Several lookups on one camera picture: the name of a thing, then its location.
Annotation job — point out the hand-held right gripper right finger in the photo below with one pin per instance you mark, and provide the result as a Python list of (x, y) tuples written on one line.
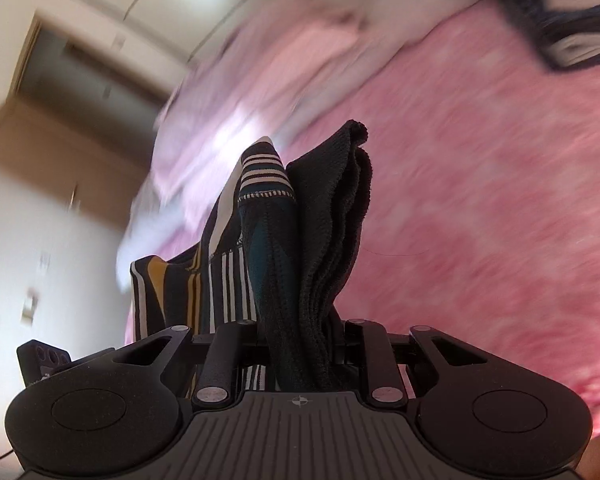
[(352, 347)]

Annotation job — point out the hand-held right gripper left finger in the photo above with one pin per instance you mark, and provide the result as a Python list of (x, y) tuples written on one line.
[(245, 340)]

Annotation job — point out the navy striped knit sweater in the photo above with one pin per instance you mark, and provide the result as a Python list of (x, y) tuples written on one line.
[(325, 220)]

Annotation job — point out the pink floral blanket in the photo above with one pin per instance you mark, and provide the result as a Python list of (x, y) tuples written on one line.
[(480, 210)]

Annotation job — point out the pale pink pillow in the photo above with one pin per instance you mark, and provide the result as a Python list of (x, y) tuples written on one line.
[(260, 85)]

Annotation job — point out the dark wooden doorway frame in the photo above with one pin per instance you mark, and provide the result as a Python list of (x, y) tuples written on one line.
[(70, 125)]

